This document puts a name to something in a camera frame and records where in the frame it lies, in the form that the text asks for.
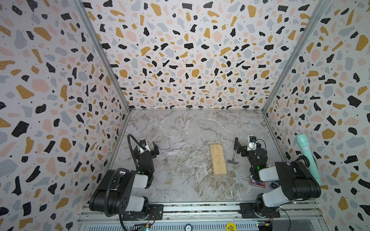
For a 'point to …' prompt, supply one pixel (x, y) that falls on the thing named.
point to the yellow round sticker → (231, 226)
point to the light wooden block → (218, 163)
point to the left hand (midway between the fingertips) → (148, 144)
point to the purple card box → (261, 184)
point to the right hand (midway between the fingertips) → (249, 141)
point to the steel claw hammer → (235, 147)
